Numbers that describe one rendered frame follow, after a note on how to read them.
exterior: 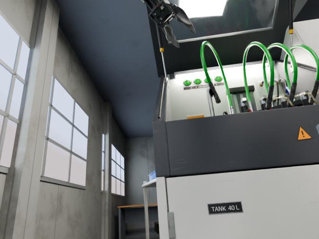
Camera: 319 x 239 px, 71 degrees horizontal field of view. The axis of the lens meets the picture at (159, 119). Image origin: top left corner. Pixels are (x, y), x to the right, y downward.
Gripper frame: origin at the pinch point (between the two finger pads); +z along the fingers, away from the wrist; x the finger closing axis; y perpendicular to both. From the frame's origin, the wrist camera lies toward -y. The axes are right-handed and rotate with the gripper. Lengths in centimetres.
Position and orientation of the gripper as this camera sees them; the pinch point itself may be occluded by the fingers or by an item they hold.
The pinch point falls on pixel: (185, 38)
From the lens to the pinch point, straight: 89.9
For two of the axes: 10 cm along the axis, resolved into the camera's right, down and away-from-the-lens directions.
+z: 6.4, 7.6, 1.1
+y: -3.3, 4.0, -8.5
